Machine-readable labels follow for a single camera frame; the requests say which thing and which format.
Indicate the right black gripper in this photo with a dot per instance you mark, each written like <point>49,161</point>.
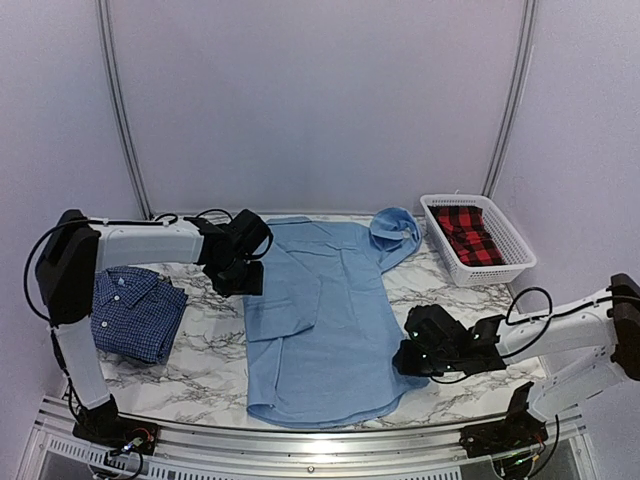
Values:
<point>406,366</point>

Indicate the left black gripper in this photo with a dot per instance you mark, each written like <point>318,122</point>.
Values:
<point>254,286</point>

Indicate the red black plaid shirt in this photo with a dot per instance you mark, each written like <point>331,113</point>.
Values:
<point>464,229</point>

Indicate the light blue long sleeve shirt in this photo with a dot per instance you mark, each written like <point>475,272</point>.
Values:
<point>321,337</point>

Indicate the front aluminium rail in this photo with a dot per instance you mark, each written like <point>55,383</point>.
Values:
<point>185,451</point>

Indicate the white plastic basket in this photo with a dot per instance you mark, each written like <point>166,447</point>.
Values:
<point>517,255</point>

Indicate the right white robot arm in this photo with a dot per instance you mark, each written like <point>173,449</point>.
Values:
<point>604,324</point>

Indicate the right aluminium frame post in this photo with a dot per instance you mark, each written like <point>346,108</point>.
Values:
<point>520,71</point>

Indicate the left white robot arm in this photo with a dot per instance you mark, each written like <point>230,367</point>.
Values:
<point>65,259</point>

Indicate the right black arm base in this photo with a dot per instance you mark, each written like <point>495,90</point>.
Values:
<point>518,429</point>

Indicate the aluminium frame post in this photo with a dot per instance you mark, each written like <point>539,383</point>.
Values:
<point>116,93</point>
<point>520,71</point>

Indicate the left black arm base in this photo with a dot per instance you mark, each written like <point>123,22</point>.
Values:
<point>105,426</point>

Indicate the left aluminium frame post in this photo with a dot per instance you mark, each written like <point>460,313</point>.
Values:
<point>116,93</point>

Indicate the folded blue checked shirt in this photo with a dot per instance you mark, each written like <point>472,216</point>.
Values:
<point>136,313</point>

